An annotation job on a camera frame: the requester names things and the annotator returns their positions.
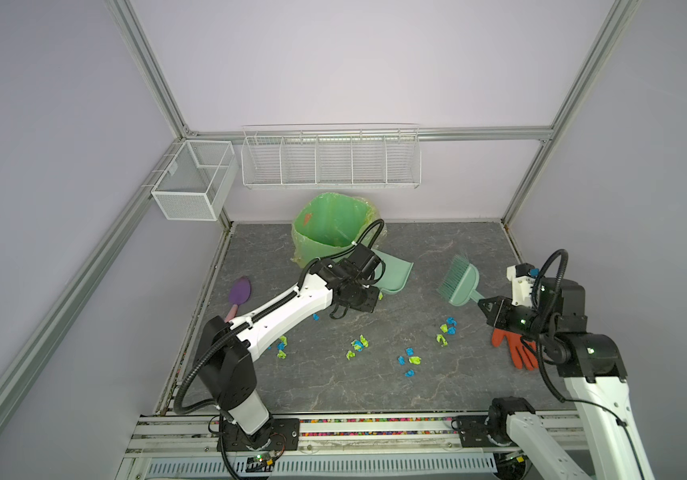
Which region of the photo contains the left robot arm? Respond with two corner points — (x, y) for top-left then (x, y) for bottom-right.
(172, 219), (387, 440)

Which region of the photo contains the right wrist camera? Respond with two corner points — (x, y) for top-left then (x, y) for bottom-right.
(507, 263), (539, 307)

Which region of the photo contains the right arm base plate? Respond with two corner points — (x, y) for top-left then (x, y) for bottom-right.
(451, 414), (511, 448)

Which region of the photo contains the small white mesh basket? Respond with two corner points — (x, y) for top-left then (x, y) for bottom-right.
(151, 140), (239, 222)

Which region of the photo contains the paper scraps cluster front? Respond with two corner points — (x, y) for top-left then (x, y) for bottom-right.
(397, 348), (423, 378)

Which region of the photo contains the green hand brush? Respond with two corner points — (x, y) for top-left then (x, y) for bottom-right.
(437, 255), (485, 307)

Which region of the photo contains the red rubber glove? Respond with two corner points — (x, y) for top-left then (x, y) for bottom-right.
(491, 329), (539, 371)

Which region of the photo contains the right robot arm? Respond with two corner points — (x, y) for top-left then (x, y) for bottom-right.
(477, 249), (655, 479)

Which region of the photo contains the purple pink spatula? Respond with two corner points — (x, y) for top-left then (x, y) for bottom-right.
(224, 276), (251, 322)

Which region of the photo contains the paper scraps cluster far left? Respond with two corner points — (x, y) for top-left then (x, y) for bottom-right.
(276, 336), (287, 359)

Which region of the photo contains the paper scraps cluster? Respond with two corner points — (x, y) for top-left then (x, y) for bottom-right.
(397, 348), (423, 378)
(276, 336), (287, 359)
(345, 335), (369, 360)
(435, 317), (457, 347)

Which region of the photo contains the paper scraps cluster right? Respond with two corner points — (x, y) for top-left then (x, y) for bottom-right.
(435, 317), (457, 347)

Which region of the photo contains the long white wire basket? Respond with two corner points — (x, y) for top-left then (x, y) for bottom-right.
(241, 123), (423, 190)

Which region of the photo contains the paper scraps cluster centre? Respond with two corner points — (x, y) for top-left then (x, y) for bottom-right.
(345, 335), (369, 360)

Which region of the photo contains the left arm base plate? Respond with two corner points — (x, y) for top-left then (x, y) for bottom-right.
(219, 417), (300, 452)

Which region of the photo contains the green trash bin with bag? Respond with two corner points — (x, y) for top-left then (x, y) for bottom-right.
(291, 192), (381, 267)

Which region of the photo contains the green dustpan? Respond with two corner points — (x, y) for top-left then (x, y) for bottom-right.
(375, 250), (413, 295)

